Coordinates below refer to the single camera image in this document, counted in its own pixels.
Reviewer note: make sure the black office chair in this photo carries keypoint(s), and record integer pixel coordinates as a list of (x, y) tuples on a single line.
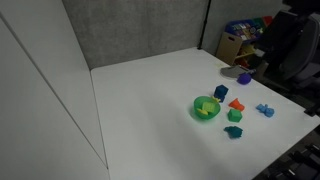
[(293, 43)]

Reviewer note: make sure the black equipment under table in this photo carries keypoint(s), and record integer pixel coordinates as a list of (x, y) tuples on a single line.
[(296, 160)]

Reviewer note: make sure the grey flat object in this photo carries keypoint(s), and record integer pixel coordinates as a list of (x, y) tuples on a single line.
[(231, 71)]

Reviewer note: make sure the colourful toy box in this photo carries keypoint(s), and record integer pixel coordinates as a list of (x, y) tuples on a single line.
[(246, 29)]

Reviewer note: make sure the lime green block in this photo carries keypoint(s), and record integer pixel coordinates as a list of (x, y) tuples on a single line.
[(209, 107)]

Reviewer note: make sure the cardboard box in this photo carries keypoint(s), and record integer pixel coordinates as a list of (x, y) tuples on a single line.
[(228, 46)]

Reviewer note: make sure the purple ball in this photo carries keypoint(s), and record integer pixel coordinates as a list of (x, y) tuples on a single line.
[(244, 78)]

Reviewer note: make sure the black clamp at table edge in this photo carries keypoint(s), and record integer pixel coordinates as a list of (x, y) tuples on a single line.
[(313, 110)]

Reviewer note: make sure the dark blue block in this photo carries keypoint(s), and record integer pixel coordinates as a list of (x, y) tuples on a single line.
[(221, 91)]

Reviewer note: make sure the small yellow toy piece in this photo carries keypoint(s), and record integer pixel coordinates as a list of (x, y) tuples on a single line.
[(216, 98)]

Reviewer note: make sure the green plastic bowl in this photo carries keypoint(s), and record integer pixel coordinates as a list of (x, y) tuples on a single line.
[(200, 100)]

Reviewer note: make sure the black vertical pole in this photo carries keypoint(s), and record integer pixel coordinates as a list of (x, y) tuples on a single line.
[(204, 25)]

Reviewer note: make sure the teal block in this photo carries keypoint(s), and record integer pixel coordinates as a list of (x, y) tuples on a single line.
[(234, 131)]

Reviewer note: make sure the orange block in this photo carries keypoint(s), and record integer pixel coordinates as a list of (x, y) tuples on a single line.
[(236, 104)]

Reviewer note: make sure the yellow block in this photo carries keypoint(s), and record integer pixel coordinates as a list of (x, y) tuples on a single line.
[(201, 112)]

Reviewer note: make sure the light blue block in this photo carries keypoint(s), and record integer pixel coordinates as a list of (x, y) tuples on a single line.
[(265, 110)]

